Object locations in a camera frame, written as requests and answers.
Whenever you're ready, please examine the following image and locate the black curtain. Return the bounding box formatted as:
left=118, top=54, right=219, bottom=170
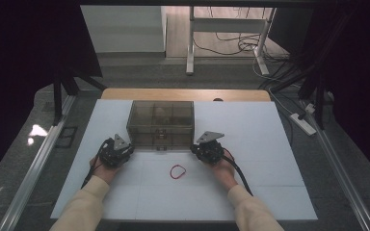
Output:
left=268, top=0, right=370, bottom=191
left=0, top=0, right=103, bottom=188

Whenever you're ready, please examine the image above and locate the white power strip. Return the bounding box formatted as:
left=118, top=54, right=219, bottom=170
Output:
left=289, top=113, right=318, bottom=137

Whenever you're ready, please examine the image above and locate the black floor cable bundle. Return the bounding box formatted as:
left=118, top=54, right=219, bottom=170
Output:
left=193, top=6, right=291, bottom=63

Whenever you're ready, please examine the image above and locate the aluminium rail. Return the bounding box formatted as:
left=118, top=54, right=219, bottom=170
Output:
left=302, top=102, right=370, bottom=231
left=0, top=94, right=77, bottom=231

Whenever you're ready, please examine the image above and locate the hand-held gripper cable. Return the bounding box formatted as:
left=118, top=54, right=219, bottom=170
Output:
left=81, top=142, right=108, bottom=190
left=222, top=147, right=254, bottom=197

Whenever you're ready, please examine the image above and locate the red rubber band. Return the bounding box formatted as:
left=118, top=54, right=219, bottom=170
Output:
left=169, top=164, right=187, bottom=180

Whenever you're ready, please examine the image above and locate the black metal stand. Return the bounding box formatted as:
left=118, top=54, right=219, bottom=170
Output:
left=298, top=68, right=328, bottom=131
left=52, top=62, right=108, bottom=127

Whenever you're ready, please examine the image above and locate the white cabinet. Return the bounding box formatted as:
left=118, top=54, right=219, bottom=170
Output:
left=80, top=5, right=168, bottom=54

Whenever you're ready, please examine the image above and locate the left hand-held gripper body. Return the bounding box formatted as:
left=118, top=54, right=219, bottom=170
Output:
left=97, top=134, right=133, bottom=168

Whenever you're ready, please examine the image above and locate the dark floor grate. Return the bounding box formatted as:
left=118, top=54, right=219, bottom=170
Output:
left=55, top=126, right=78, bottom=149

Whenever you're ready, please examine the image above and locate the right hand-held gripper cable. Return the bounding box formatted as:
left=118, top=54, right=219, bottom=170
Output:
left=222, top=147, right=254, bottom=197

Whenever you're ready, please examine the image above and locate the person's left hand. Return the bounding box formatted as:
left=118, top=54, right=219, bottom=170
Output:
left=89, top=155, right=123, bottom=186

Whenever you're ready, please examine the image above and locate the person's right hand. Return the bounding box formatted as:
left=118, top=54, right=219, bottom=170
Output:
left=205, top=157, right=239, bottom=193

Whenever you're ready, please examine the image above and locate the left hand-held gripper cable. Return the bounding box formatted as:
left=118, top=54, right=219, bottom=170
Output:
left=81, top=142, right=108, bottom=190

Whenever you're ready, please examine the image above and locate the smoky transparent drawer box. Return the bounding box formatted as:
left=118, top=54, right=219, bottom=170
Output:
left=125, top=100, right=196, bottom=152

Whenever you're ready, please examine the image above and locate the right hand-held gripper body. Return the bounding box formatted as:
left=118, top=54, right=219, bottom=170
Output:
left=194, top=130, right=225, bottom=166

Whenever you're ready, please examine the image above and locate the white desk frame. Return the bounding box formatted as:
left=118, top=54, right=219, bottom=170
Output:
left=186, top=6, right=278, bottom=77

